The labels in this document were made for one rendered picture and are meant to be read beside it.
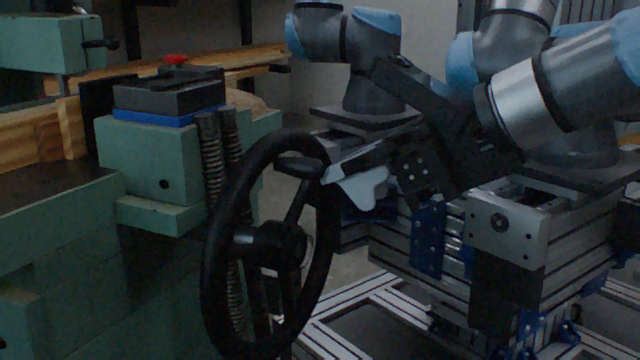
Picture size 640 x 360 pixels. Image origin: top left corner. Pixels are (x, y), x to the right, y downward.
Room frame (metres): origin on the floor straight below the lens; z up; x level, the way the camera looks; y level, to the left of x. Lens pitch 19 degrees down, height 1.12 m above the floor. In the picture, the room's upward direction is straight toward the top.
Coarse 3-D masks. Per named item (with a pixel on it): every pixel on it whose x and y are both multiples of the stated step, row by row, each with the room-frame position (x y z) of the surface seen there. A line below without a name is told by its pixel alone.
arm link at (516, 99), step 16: (528, 64) 0.50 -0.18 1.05; (496, 80) 0.51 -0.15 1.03; (512, 80) 0.49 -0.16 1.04; (528, 80) 0.48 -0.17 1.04; (496, 96) 0.49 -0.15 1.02; (512, 96) 0.49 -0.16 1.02; (528, 96) 0.48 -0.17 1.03; (496, 112) 0.49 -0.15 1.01; (512, 112) 0.48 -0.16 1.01; (528, 112) 0.47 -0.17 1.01; (544, 112) 0.47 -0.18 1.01; (512, 128) 0.48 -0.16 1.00; (528, 128) 0.48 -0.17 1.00; (544, 128) 0.47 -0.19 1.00; (560, 128) 0.51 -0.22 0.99; (528, 144) 0.49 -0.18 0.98
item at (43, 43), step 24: (0, 24) 0.78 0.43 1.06; (24, 24) 0.76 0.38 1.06; (48, 24) 0.74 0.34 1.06; (72, 24) 0.75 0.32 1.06; (96, 24) 0.78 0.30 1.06; (0, 48) 0.79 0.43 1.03; (24, 48) 0.76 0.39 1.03; (48, 48) 0.74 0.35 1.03; (72, 48) 0.75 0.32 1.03; (96, 48) 0.78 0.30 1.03; (48, 72) 0.75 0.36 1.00; (72, 72) 0.74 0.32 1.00
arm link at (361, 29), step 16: (352, 16) 1.34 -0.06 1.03; (368, 16) 1.30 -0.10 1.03; (384, 16) 1.30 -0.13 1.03; (400, 16) 1.34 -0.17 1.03; (352, 32) 1.31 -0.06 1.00; (368, 32) 1.30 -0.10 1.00; (384, 32) 1.30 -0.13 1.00; (400, 32) 1.33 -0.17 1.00; (352, 48) 1.31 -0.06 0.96; (368, 48) 1.30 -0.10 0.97; (384, 48) 1.30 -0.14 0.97; (352, 64) 1.33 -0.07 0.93; (368, 64) 1.30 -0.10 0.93
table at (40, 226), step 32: (256, 128) 0.90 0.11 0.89; (64, 160) 0.69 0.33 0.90; (96, 160) 0.69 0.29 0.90; (0, 192) 0.58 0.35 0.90; (32, 192) 0.58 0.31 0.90; (64, 192) 0.58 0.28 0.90; (96, 192) 0.61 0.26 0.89; (0, 224) 0.51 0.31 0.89; (32, 224) 0.54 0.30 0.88; (64, 224) 0.57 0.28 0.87; (96, 224) 0.61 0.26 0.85; (128, 224) 0.62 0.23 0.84; (160, 224) 0.60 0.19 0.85; (192, 224) 0.61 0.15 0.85; (0, 256) 0.50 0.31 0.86; (32, 256) 0.53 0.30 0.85
